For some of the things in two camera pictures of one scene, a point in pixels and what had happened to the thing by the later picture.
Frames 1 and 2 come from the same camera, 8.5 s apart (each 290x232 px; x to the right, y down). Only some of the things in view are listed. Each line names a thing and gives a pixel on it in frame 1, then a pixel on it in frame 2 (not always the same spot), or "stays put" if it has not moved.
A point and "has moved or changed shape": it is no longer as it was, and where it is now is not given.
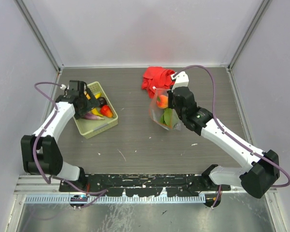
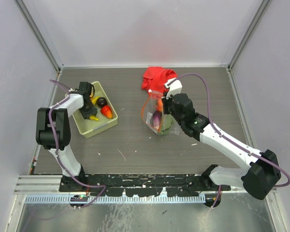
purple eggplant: (90, 116) → (156, 119)
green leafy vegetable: (166, 118) has moved or changed shape
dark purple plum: (102, 101) stays put
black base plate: (142, 184) stays put
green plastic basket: (89, 127) stays put
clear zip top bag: (164, 116) has moved or changed shape
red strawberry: (106, 110) stays put
